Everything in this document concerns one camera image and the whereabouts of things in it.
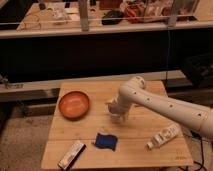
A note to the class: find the orange ceramic bowl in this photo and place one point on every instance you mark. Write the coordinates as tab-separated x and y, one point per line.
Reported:
74	105

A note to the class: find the red item on shelf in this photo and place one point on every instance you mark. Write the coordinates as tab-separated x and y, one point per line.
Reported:
134	13

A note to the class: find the rectangular box with red label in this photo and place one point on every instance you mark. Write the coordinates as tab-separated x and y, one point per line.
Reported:
71	155

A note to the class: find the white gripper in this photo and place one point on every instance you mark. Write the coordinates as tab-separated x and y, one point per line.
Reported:
118	108

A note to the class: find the white tube bottle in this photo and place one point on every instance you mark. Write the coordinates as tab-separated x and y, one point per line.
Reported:
164	136

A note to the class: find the black bag on shelf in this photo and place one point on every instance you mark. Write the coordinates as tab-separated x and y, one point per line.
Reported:
112	17

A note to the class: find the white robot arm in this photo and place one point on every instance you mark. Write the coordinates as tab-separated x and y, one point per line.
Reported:
195	117

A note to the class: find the metal shelf post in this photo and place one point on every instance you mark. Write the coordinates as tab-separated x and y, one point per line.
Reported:
83	14

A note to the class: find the black crate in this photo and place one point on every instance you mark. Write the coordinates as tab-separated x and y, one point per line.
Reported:
199	70

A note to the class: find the wooden table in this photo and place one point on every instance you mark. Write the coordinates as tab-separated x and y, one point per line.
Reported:
132	134

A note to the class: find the blue cloth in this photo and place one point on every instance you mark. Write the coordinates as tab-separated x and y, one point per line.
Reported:
106	141

